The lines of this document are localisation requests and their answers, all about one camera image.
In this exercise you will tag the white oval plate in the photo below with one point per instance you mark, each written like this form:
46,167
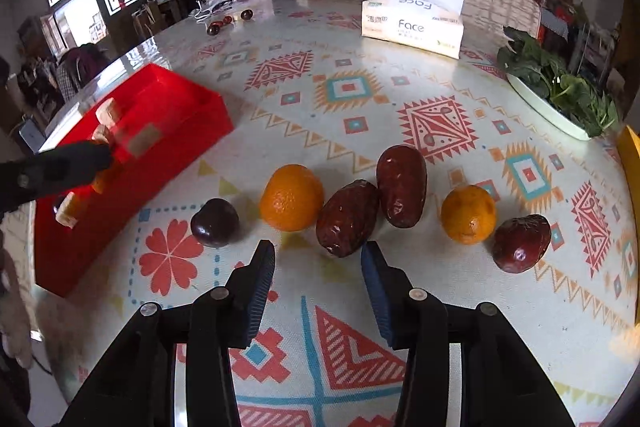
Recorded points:
540,107

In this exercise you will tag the tissue box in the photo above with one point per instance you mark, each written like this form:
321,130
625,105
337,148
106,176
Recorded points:
415,24

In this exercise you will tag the white face mask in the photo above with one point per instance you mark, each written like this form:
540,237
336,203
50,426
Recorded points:
210,7

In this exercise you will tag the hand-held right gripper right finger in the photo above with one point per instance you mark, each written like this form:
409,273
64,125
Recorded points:
380,297

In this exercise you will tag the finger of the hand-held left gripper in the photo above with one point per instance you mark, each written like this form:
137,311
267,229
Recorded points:
60,169

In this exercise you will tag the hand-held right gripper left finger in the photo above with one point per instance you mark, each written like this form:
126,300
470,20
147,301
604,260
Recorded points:
257,292

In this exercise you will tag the dark round plum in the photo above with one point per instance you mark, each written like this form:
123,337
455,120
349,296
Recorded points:
215,223

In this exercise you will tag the patterned fabric chair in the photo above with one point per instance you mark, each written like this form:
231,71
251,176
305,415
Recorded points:
500,7

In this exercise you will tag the orange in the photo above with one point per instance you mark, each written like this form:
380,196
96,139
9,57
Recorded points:
468,214
291,197

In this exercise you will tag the yellow taped box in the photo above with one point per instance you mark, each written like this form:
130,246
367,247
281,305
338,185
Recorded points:
631,187

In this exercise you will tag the plate of green spinach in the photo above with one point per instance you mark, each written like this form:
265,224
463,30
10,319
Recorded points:
560,82

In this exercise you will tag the red box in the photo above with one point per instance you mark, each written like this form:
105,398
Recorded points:
165,127

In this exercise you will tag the dark red jujube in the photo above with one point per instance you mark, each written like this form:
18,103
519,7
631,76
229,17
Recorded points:
521,244

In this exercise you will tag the large red jujube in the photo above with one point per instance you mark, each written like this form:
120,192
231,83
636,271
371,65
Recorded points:
401,187

